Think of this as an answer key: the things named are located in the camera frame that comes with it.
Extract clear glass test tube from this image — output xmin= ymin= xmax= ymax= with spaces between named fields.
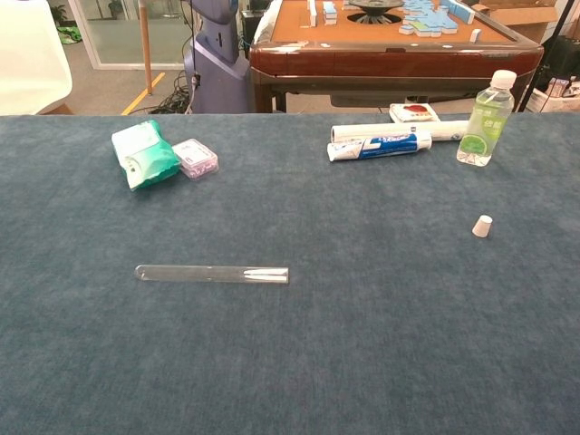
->
xmin=134 ymin=265 xmax=290 ymax=285

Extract small white cap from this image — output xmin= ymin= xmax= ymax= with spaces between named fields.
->
xmin=471 ymin=215 xmax=494 ymax=238

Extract blue white toothpaste tube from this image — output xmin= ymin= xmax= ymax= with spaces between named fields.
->
xmin=326 ymin=130 xmax=434 ymax=163

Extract small clear purple box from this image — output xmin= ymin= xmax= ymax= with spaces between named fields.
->
xmin=171 ymin=138 xmax=220 ymax=181

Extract long white carton box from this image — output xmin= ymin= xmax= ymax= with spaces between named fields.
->
xmin=330 ymin=120 xmax=470 ymax=143

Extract blue felt table cloth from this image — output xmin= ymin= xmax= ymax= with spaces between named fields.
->
xmin=0 ymin=112 xmax=580 ymax=435

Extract blue grey machine base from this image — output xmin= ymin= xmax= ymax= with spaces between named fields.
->
xmin=183 ymin=0 xmax=251 ymax=114

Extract green wet wipes pack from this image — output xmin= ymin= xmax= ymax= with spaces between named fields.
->
xmin=111 ymin=119 xmax=182 ymax=191

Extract white red snack packet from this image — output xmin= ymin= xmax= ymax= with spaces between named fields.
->
xmin=389 ymin=102 xmax=442 ymax=124

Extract brown mahjong table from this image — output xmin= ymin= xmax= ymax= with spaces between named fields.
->
xmin=248 ymin=0 xmax=545 ymax=113

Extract clear bottle green label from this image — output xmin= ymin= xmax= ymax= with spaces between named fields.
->
xmin=456 ymin=69 xmax=517 ymax=168

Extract wooden pole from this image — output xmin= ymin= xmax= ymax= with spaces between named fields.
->
xmin=138 ymin=0 xmax=154 ymax=95

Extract black mahjong table centre dial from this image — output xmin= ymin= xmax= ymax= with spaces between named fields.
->
xmin=346 ymin=0 xmax=406 ymax=24

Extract black tripod stand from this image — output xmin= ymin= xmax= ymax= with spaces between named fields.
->
xmin=518 ymin=0 xmax=573 ymax=113

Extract brown cardboard box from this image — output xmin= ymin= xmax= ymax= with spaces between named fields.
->
xmin=470 ymin=0 xmax=561 ymax=44

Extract white chair wooden legs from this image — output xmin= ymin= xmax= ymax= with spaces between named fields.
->
xmin=0 ymin=0 xmax=73 ymax=117

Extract potted green plant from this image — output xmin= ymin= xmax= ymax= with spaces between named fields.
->
xmin=48 ymin=3 xmax=70 ymax=27

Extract black floor cable bundle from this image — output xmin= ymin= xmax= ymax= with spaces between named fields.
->
xmin=151 ymin=70 xmax=197 ymax=115

